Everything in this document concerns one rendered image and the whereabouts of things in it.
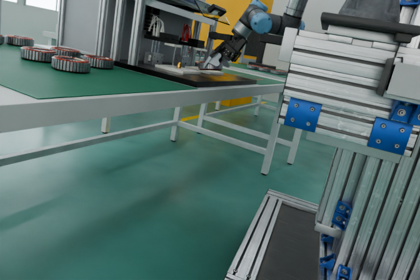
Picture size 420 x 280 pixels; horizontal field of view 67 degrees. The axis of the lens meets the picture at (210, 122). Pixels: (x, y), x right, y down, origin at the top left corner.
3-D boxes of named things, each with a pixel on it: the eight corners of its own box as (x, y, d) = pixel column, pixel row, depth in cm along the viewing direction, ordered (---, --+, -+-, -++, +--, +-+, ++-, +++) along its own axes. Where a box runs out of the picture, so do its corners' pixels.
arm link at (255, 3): (257, -1, 126) (252, -5, 133) (240, 23, 131) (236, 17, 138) (272, 10, 129) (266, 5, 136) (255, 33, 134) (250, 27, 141)
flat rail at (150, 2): (214, 25, 179) (215, 20, 178) (141, 3, 125) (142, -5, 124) (212, 25, 179) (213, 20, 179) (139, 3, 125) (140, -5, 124)
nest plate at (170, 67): (200, 74, 146) (200, 71, 146) (182, 74, 133) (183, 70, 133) (174, 67, 153) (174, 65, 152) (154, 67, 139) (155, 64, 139)
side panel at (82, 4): (104, 62, 138) (112, -16, 130) (98, 62, 135) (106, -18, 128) (60, 51, 150) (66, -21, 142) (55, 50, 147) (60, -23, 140)
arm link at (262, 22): (284, 19, 121) (275, 11, 130) (257, 13, 118) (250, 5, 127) (277, 39, 125) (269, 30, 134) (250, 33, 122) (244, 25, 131)
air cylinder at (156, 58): (162, 65, 151) (164, 54, 150) (152, 65, 145) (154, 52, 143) (153, 63, 153) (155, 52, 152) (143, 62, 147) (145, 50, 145)
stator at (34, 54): (19, 55, 110) (20, 44, 109) (55, 59, 116) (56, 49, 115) (20, 59, 101) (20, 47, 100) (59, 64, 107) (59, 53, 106)
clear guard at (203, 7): (230, 25, 141) (232, 11, 139) (203, 16, 120) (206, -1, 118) (170, 15, 155) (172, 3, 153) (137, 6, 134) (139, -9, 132)
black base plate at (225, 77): (255, 84, 173) (257, 80, 172) (196, 87, 117) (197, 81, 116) (184, 67, 193) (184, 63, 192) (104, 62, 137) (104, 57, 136)
